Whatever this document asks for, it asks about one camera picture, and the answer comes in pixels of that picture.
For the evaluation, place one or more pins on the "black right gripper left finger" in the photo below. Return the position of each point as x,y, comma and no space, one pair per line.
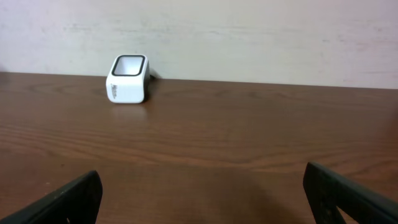
76,202

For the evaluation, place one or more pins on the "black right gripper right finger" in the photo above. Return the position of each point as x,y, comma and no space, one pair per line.
328,193

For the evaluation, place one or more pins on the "white barcode scanner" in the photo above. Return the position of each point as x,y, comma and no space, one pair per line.
128,79

